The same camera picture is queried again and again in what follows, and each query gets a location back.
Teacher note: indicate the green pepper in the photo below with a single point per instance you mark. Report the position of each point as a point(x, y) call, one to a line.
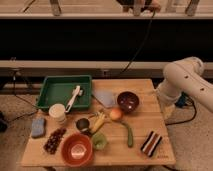
point(130, 140)

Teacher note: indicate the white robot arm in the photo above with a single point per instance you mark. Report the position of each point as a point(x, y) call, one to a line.
point(183, 76)

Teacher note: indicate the dark purple bowl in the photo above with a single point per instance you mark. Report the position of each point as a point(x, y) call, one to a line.
point(128, 101)

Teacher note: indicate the red bowl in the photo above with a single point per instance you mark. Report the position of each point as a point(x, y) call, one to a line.
point(77, 150)

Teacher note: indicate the light blue cloth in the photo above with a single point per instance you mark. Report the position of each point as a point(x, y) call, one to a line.
point(106, 98)

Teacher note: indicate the white dish brush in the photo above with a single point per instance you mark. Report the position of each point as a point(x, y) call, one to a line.
point(75, 93)

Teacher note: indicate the orange peach fruit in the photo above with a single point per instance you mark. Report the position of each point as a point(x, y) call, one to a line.
point(116, 114)

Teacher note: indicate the yellow corn cob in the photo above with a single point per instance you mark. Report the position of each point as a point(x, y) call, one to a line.
point(99, 122)

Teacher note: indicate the dark metal measuring cup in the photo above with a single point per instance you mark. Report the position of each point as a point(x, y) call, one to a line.
point(83, 125)

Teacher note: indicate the green plastic tray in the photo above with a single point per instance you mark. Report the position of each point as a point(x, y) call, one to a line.
point(58, 89)

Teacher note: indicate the white cylindrical cup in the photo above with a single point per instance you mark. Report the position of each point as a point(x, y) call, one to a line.
point(57, 112)

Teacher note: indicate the striped brown white block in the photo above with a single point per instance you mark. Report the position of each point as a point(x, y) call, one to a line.
point(151, 143)

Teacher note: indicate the blue power box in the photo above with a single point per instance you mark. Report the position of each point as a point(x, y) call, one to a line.
point(181, 101)

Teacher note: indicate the bunch of dark grapes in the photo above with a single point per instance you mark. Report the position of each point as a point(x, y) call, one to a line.
point(54, 140)

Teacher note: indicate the blue sponge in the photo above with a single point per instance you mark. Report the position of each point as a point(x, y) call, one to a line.
point(38, 127)

